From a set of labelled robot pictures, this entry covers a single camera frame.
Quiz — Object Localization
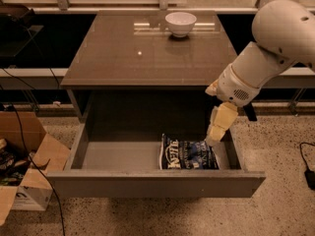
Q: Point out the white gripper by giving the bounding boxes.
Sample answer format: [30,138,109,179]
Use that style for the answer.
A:
[205,63,262,147]

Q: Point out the blue chip bag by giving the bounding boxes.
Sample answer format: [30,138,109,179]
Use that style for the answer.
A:
[158,135,219,170]

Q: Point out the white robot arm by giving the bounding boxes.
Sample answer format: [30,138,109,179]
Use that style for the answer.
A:
[205,0,315,147]

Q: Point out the grey drawer cabinet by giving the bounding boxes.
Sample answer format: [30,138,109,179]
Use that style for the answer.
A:
[60,10,259,123]

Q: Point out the open grey drawer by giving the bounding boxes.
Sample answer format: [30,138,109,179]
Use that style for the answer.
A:
[46,93,267,200]

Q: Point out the white ceramic bowl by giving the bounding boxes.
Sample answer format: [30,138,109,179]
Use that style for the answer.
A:
[165,12,197,37]

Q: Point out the open cardboard box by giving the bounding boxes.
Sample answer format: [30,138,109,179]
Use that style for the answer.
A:
[0,112,70,225]

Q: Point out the snack items in box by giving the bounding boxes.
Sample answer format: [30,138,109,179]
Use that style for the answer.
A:
[0,139,31,186]

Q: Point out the black power adapter with cable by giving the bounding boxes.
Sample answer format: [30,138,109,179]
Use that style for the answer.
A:
[299,142,315,190]

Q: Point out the black cable left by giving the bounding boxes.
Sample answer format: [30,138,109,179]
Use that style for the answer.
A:
[0,67,67,236]

